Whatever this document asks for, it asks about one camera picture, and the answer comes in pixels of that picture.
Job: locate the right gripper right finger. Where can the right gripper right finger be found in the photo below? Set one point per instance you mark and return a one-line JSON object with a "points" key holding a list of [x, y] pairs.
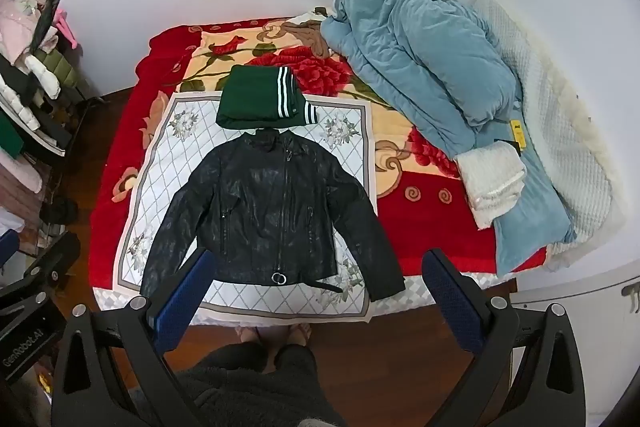
{"points": [[548, 387]]}

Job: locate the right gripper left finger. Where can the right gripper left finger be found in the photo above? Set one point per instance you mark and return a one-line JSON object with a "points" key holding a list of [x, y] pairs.
{"points": [[88, 389]]}

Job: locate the black leather jacket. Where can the black leather jacket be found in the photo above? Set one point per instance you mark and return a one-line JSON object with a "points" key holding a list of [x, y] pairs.
{"points": [[269, 205]]}

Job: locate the clothes rack with garments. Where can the clothes rack with garments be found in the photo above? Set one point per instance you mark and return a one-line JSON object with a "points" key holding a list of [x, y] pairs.
{"points": [[40, 105]]}

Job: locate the person in dark fleece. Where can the person in dark fleece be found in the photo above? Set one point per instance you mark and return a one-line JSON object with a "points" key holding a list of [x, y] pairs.
{"points": [[231, 387]]}

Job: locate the folded white towel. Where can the folded white towel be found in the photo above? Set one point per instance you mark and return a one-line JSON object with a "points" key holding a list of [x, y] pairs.
{"points": [[493, 177]]}

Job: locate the white textured bedspread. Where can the white textured bedspread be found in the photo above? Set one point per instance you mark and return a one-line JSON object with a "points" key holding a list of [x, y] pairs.
{"points": [[567, 141]]}

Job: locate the red floral blanket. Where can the red floral blanket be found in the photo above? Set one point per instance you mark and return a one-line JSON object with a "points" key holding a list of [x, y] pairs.
{"points": [[421, 198]]}

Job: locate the white patterned square cloth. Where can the white patterned square cloth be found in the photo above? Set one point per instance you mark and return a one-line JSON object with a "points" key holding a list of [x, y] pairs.
{"points": [[186, 132]]}

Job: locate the yellow tag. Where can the yellow tag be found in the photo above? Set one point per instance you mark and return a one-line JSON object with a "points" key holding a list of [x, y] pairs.
{"points": [[518, 133]]}

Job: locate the folded green striped garment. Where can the folded green striped garment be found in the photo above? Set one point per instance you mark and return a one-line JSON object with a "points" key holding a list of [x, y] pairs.
{"points": [[263, 97]]}

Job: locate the light blue quilt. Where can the light blue quilt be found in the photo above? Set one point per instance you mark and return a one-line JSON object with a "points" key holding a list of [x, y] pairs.
{"points": [[437, 63]]}

